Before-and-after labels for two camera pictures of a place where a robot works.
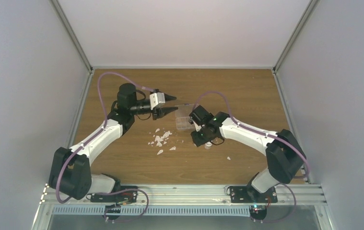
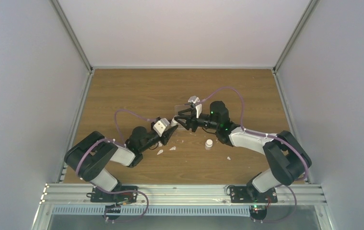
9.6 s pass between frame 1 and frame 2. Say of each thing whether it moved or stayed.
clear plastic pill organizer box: stayed
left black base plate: stayed
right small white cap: stayed
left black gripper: moved
